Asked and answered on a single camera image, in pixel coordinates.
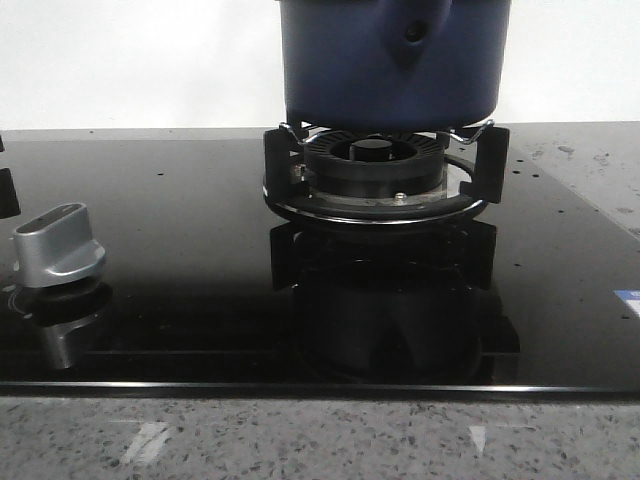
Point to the right black pot support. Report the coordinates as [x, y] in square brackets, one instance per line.
[474, 168]

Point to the black glass gas stove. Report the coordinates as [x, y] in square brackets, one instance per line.
[206, 293]

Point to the dark blue cooking pot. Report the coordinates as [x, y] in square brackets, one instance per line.
[393, 66]

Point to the left black pot support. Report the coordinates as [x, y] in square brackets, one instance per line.
[9, 203]

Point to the silver stove knob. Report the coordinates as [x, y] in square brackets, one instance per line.
[58, 247]

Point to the black pot support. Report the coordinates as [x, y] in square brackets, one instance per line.
[474, 168]
[9, 203]

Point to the blue white sticker label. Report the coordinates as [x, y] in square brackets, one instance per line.
[631, 298]

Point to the right black gas burner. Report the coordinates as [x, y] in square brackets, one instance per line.
[378, 166]

